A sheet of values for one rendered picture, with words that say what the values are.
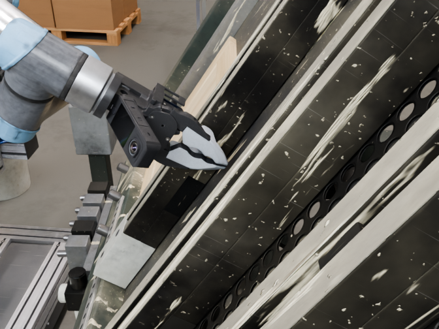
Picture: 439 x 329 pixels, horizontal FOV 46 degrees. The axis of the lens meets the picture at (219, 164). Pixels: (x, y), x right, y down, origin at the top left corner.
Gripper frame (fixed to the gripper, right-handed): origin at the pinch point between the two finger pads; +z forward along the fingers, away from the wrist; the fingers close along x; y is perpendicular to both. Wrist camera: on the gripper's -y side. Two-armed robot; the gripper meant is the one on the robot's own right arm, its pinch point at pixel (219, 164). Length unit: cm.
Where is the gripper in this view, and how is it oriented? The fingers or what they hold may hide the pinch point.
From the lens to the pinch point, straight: 78.4
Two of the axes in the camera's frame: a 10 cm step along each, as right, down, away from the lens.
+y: 0.1, -5.3, 8.5
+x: -5.4, 7.1, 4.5
